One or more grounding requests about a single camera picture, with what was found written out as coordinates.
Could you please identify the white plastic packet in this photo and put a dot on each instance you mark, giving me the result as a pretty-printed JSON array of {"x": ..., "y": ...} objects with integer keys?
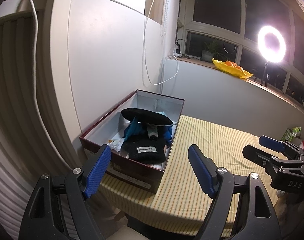
[{"x": 115, "y": 145}]

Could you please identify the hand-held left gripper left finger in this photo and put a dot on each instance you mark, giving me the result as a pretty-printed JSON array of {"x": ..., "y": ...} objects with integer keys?
[{"x": 97, "y": 172}]

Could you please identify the black fabric pouch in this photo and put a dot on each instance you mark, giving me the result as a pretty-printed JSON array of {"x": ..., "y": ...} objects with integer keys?
[{"x": 147, "y": 116}]

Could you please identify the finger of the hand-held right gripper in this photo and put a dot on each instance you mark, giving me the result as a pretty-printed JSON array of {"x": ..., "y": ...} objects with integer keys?
[
  {"x": 259, "y": 155},
  {"x": 271, "y": 141}
]

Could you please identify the dark red cardboard box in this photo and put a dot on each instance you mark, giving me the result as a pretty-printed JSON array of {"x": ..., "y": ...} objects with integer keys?
[{"x": 132, "y": 177}]

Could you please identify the orange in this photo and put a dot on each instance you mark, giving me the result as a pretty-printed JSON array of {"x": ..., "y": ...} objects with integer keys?
[
  {"x": 228, "y": 63},
  {"x": 238, "y": 68}
]

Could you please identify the black charger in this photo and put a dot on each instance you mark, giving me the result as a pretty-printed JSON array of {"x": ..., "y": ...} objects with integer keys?
[{"x": 178, "y": 47}]

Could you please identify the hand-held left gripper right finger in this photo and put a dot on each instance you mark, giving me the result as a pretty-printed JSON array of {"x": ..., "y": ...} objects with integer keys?
[{"x": 202, "y": 172}]

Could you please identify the green shopping bag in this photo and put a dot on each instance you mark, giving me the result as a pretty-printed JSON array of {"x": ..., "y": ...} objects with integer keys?
[{"x": 289, "y": 135}]

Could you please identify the blue cloth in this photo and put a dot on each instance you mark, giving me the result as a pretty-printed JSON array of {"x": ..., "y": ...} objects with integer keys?
[{"x": 134, "y": 130}]

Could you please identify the light blue cream tube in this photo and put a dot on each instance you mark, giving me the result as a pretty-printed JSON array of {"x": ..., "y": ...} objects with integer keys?
[{"x": 152, "y": 131}]

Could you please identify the black tripod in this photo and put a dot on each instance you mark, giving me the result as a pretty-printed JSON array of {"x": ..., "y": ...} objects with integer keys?
[{"x": 264, "y": 75}]

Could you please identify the yellow striped table cloth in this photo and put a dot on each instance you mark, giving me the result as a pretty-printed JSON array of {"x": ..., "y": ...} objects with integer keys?
[{"x": 217, "y": 142}]

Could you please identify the yellow fruit dish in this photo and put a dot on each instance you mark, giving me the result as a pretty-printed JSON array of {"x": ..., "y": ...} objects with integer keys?
[{"x": 232, "y": 73}]

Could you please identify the white radiator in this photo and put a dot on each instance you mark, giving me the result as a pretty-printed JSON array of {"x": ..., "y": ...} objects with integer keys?
[{"x": 12, "y": 105}]

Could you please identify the black knit beanie with label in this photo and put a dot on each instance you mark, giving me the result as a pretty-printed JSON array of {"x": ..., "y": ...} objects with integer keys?
[{"x": 144, "y": 156}]

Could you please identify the white window frame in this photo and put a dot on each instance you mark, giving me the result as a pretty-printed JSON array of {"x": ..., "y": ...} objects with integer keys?
[{"x": 239, "y": 35}]

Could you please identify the potted plant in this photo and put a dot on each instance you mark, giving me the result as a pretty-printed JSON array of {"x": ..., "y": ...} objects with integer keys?
[{"x": 208, "y": 55}]

